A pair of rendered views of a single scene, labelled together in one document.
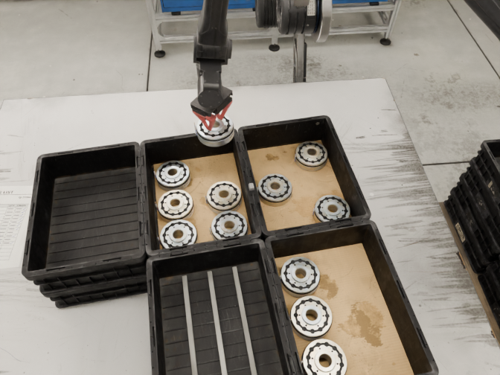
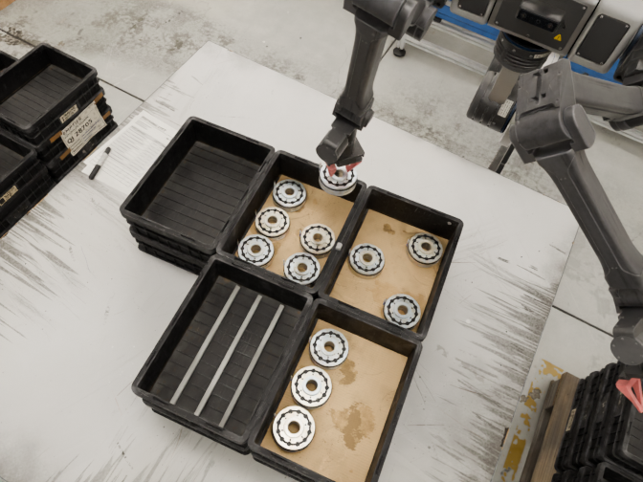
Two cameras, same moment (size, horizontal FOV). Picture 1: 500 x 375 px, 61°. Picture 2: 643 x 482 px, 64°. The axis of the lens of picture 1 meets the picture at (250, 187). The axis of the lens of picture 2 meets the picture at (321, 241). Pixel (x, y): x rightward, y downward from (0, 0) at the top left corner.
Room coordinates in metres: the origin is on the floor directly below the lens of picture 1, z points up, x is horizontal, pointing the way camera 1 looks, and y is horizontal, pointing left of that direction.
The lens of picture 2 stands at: (0.04, -0.27, 2.16)
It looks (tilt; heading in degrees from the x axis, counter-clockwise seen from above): 60 degrees down; 26
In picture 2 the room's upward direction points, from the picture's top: 9 degrees clockwise
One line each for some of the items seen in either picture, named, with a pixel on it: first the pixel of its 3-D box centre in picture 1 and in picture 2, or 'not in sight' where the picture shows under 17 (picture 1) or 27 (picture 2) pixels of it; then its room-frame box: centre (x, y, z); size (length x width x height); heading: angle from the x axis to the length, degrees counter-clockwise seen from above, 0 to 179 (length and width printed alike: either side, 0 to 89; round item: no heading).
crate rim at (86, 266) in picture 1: (88, 203); (201, 180); (0.65, 0.45, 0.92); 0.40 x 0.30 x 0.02; 11
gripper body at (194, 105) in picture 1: (210, 91); (343, 144); (0.83, 0.10, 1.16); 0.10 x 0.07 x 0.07; 146
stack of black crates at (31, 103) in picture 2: not in sight; (55, 121); (0.77, 1.47, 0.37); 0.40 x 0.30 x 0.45; 5
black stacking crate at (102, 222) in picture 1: (93, 213); (203, 190); (0.65, 0.45, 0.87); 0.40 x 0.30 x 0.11; 11
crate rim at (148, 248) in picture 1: (196, 187); (295, 218); (0.70, 0.15, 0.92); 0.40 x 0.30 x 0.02; 11
